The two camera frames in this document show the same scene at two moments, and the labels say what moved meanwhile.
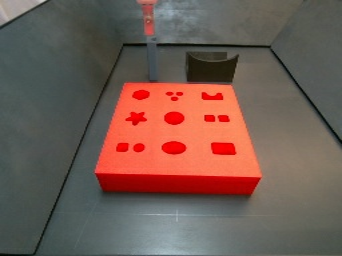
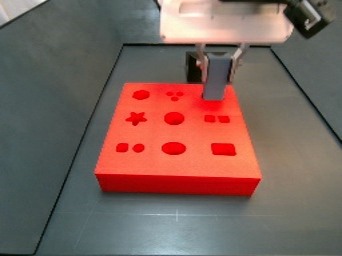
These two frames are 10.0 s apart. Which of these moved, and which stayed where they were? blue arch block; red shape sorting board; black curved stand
Moved: blue arch block
Stayed: black curved stand; red shape sorting board
